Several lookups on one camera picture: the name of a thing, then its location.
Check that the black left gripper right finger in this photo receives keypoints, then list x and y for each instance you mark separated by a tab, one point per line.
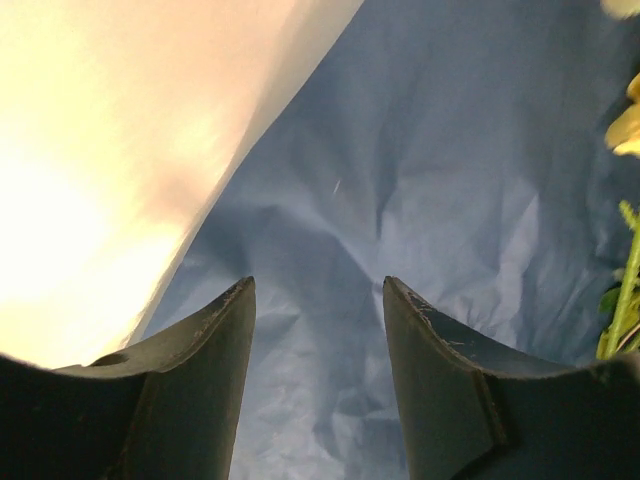
473	408

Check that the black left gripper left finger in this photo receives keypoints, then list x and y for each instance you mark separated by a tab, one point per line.
164	408

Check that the blue wrapping paper sheet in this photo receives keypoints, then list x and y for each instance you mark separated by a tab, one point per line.
456	145

